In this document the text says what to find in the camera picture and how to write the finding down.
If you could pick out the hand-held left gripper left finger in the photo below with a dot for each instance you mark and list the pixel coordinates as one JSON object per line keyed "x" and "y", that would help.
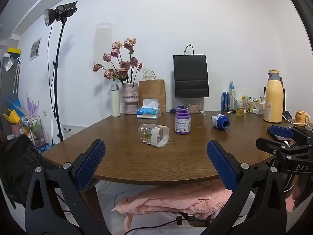
{"x": 90, "y": 164}

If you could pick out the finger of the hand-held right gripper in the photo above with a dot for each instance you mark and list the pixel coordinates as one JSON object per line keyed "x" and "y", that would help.
{"x": 269, "y": 145}
{"x": 281, "y": 131}

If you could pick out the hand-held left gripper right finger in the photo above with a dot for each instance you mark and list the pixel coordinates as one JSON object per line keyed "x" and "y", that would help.
{"x": 221, "y": 164}

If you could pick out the clear plastic bottle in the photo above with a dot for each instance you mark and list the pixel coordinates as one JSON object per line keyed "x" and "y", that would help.
{"x": 146, "y": 132}

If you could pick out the black phone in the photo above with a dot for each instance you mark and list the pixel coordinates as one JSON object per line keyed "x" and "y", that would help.
{"x": 287, "y": 115}

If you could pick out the yellow mug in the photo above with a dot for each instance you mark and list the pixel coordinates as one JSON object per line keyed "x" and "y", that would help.
{"x": 300, "y": 118}

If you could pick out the white charger box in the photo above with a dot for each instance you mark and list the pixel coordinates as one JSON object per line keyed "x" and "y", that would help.
{"x": 259, "y": 108}

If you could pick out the yellow thermos jug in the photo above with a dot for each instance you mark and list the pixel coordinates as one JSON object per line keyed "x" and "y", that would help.
{"x": 273, "y": 100}

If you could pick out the colourful snack packets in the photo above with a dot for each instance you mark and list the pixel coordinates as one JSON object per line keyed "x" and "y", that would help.
{"x": 250, "y": 102}

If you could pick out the glass of yellow tea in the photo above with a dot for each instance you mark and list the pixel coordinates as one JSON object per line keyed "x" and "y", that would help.
{"x": 240, "y": 111}

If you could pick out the purple supplement bottle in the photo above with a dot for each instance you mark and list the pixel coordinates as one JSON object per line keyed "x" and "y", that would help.
{"x": 182, "y": 122}

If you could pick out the clear glass bottle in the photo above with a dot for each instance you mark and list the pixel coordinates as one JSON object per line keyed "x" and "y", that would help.
{"x": 232, "y": 98}

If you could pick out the blue drink can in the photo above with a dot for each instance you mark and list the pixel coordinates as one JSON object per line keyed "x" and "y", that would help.
{"x": 225, "y": 101}

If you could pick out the pink cloth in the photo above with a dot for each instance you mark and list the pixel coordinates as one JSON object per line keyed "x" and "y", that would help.
{"x": 171, "y": 200}

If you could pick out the clear snack container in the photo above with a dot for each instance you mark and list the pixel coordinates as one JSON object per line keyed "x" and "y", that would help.
{"x": 194, "y": 107}

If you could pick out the white thermos flask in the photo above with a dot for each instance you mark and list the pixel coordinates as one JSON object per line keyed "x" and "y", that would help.
{"x": 116, "y": 102}

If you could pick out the black jacket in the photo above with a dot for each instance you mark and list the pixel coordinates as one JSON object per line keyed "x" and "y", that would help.
{"x": 17, "y": 166}

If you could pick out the pink ceramic vase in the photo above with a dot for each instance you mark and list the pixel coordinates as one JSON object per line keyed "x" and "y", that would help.
{"x": 130, "y": 99}

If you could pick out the blue tissue box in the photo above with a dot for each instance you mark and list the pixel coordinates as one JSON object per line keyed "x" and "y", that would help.
{"x": 148, "y": 113}

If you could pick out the purple plastic hanger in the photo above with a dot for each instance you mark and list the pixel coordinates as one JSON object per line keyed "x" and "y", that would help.
{"x": 33, "y": 106}

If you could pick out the pink bucket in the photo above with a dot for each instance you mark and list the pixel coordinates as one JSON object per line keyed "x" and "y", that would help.
{"x": 16, "y": 129}

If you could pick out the yellow dustpan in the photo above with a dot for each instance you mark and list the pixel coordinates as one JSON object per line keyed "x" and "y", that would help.
{"x": 12, "y": 117}

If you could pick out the black paper bag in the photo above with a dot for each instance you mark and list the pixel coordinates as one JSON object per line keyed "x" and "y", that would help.
{"x": 191, "y": 73}

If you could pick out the brown paper bag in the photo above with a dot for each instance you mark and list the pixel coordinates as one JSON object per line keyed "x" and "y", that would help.
{"x": 152, "y": 90}

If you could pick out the dried pink rose bouquet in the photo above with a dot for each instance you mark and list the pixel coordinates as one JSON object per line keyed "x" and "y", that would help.
{"x": 124, "y": 66}

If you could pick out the grey cabinet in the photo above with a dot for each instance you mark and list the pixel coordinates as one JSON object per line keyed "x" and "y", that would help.
{"x": 6, "y": 83}

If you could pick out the yellow box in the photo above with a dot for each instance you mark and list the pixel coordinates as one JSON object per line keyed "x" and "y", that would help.
{"x": 14, "y": 51}

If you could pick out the black studio light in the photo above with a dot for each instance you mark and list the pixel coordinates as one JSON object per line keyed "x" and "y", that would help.
{"x": 66, "y": 11}

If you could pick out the wall poster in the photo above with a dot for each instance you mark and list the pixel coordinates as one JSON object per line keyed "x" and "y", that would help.
{"x": 35, "y": 49}

